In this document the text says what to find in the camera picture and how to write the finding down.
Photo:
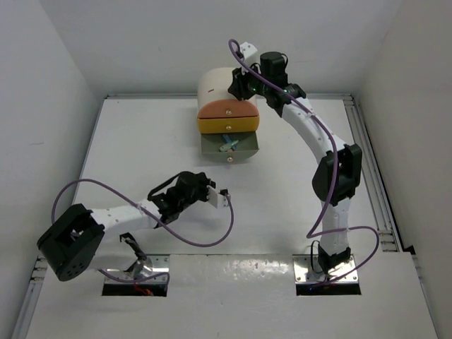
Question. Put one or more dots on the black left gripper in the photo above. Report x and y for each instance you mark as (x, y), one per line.
(204, 181)

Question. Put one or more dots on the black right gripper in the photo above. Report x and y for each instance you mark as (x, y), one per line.
(238, 85)

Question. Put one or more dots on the orange top drawer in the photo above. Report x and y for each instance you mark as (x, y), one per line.
(220, 109)

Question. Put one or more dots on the cream drawer cabinet shell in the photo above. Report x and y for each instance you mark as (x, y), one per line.
(213, 89)

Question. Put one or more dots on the yellow drawer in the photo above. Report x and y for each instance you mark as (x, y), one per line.
(228, 125)

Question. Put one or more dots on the green correction tape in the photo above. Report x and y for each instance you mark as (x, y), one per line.
(229, 147)

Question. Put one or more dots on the blue correction tape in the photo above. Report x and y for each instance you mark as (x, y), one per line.
(226, 138)

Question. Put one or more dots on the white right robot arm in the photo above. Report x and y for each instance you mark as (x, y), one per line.
(339, 164)

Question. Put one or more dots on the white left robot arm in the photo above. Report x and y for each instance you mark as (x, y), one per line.
(72, 242)

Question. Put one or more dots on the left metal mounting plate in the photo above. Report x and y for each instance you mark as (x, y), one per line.
(154, 270)

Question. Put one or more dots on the metal mounting plate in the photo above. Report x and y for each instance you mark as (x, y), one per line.
(308, 271)
(154, 270)

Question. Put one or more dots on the white front shelf board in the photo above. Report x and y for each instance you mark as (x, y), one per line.
(239, 297)

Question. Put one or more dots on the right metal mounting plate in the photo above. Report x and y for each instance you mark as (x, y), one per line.
(308, 271)

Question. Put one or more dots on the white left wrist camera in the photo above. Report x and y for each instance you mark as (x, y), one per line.
(218, 198)

